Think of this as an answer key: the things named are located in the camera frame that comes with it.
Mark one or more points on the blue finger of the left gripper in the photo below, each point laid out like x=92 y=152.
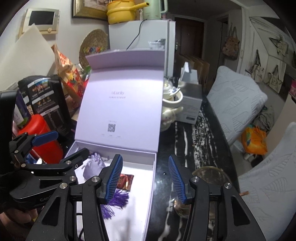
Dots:
x=21 y=145
x=74 y=159

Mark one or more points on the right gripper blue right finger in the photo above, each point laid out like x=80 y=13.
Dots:
x=180 y=177

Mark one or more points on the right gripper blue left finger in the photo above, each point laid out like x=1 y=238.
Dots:
x=109 y=177

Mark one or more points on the person's hand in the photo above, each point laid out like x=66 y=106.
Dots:
x=13 y=217

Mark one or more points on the small dark red sachet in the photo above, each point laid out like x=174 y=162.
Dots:
x=125 y=182

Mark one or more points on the red plastic canister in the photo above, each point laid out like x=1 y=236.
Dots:
x=51 y=152

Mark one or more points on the purple tassel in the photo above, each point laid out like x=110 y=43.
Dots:
x=119 y=201

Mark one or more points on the glass cup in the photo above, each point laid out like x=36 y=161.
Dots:
x=211 y=175

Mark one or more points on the black printed snack bag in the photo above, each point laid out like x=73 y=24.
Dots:
x=44 y=95

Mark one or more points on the lavender gift box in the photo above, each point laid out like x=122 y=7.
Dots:
x=121 y=113

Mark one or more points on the brown paper snack bag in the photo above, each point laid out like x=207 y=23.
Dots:
x=69 y=75

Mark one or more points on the orange bag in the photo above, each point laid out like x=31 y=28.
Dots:
x=254 y=140

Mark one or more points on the white ceramic teapot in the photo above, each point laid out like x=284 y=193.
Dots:
x=171 y=104

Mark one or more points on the near leaf pattern cushion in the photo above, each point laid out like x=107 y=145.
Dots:
x=271 y=187

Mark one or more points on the leaf pattern cushion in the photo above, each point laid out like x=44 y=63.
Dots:
x=271 y=187
x=236 y=100

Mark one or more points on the grey cardboard box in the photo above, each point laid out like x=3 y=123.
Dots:
x=192 y=95

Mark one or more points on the white foam sheet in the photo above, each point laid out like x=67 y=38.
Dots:
x=30 y=55

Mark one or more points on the far leaf pattern cushion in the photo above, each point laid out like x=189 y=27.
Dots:
x=236 y=100

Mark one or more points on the canvas tote bag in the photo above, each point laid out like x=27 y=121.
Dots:
x=274 y=81

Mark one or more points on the brown hanging bag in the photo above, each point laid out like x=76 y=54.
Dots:
x=231 y=45

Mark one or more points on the white mini fridge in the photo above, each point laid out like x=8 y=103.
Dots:
x=145 y=35

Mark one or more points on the gold framed picture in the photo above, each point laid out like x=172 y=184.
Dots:
x=89 y=9

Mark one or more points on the yellow pot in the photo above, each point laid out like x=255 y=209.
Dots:
x=123 y=11

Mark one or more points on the green electric kettle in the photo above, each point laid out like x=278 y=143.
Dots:
x=155 y=9

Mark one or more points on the lavender drawstring pouch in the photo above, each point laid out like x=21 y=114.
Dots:
x=93 y=165

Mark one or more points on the wall intercom monitor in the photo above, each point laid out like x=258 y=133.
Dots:
x=46 y=20

